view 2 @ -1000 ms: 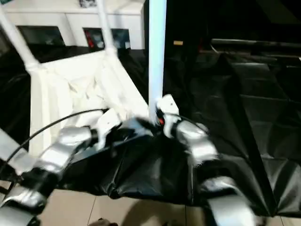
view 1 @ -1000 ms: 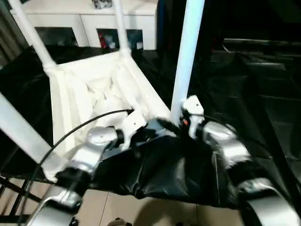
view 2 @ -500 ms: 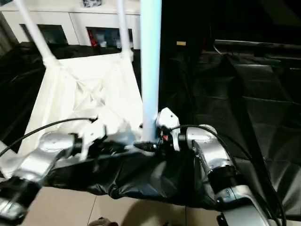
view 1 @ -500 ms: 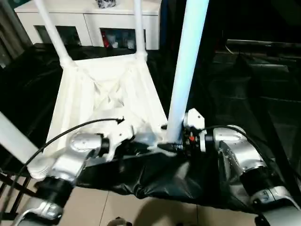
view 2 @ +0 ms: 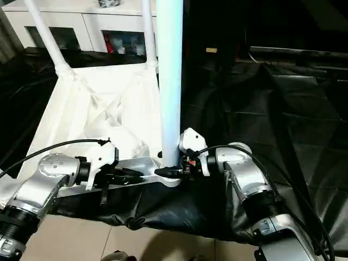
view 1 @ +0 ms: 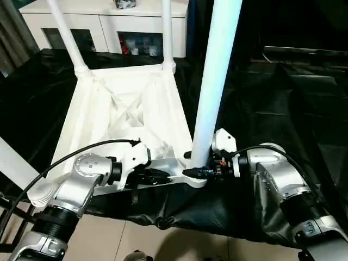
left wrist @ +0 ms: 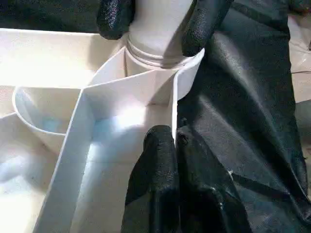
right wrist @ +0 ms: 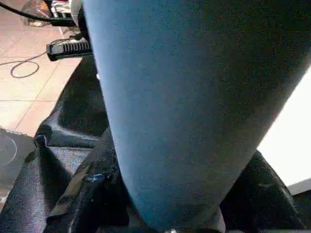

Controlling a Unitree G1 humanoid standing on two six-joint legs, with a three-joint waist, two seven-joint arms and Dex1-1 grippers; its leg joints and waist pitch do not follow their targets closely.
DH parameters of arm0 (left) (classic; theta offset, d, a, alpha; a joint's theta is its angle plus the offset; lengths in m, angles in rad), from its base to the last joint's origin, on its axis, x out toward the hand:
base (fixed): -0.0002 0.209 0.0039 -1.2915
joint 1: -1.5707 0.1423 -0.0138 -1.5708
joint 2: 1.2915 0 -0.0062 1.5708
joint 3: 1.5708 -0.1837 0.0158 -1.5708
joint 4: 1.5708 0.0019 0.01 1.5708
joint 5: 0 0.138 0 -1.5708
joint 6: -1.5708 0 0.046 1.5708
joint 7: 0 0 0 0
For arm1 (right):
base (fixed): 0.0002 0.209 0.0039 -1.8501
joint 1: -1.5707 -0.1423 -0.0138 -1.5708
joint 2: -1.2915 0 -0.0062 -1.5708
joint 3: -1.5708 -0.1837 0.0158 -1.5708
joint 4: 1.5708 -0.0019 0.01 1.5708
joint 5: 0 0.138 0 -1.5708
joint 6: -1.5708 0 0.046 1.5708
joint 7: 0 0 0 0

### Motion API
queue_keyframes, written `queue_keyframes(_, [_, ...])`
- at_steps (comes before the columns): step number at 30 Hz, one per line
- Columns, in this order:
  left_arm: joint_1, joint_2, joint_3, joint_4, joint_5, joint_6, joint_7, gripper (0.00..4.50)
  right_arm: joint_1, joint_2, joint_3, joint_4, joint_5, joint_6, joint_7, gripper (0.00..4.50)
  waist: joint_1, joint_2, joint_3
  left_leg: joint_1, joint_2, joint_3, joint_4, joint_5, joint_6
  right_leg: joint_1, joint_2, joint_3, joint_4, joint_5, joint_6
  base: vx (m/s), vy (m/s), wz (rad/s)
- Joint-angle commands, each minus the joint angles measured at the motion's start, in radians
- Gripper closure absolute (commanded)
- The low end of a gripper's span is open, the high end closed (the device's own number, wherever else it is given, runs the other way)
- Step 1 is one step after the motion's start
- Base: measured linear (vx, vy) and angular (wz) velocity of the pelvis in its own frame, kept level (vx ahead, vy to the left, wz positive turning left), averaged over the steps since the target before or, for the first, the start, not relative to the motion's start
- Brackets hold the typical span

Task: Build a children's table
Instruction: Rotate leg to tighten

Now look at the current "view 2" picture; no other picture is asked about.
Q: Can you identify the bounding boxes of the white plastic table top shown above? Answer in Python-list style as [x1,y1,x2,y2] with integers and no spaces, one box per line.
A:
[15,63,183,198]

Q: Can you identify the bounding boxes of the white plastic table leg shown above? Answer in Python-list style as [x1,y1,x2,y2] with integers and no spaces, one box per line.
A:
[156,0,185,170]
[142,0,160,71]
[24,0,74,78]

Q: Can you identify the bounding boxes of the dark robot left foot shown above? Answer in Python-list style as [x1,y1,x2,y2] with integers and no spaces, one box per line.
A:
[100,250,138,261]

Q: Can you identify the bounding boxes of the black work mat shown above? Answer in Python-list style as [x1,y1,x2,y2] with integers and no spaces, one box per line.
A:
[0,48,348,256]

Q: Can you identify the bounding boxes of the black side table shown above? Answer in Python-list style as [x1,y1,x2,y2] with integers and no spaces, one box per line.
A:
[247,46,348,66]

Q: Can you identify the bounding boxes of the white glass-door cabinet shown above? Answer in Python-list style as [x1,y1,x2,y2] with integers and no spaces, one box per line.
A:
[0,0,161,55]

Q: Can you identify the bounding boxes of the grey window curtain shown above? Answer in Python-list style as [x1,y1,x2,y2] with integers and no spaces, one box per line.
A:
[0,19,23,63]

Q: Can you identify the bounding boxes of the small grey bundle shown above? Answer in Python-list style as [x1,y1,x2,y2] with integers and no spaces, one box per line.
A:
[98,0,123,9]

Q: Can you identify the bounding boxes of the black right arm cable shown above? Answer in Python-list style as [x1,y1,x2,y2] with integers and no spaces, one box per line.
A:
[195,144,333,256]

